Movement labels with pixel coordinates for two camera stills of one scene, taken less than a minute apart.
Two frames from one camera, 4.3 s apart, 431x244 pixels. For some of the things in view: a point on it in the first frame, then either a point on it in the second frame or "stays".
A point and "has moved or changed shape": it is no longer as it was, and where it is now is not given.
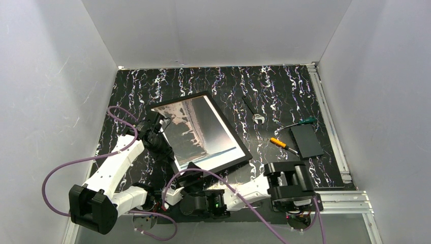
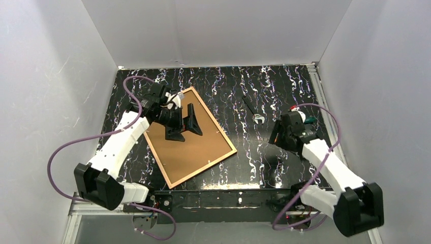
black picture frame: (196, 130) has moved or changed shape
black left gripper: (158, 126) to (180, 120)
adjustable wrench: (256, 116) stays
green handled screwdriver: (308, 120) stays
